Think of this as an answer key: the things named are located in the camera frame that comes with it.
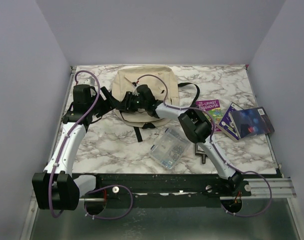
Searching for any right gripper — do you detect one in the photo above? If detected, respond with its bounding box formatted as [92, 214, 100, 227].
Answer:
[116, 92, 147, 114]

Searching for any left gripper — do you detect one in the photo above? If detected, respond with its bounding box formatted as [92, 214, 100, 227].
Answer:
[88, 86, 121, 118]

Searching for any cream canvas backpack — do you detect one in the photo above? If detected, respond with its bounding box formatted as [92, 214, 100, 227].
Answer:
[111, 65, 191, 142]

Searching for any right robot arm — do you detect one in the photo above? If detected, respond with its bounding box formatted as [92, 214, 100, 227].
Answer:
[116, 84, 243, 196]

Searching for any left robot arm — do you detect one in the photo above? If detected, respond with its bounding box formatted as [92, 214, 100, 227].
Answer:
[32, 84, 116, 211]

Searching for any clear plastic parts box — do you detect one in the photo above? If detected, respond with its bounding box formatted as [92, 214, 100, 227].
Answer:
[149, 127, 191, 170]

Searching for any purple treehouse book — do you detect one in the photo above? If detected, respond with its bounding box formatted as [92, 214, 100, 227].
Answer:
[196, 99, 223, 134]

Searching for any purple white book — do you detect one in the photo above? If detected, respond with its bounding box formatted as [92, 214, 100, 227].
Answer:
[216, 102, 242, 142]

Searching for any dark blue notebook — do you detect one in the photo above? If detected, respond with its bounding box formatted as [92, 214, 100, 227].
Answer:
[229, 107, 274, 139]

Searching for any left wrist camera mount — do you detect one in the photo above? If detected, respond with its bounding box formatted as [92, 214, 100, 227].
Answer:
[84, 76, 96, 86]

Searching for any dark metal T-handle tool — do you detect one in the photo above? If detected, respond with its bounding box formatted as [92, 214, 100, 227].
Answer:
[194, 144, 207, 165]

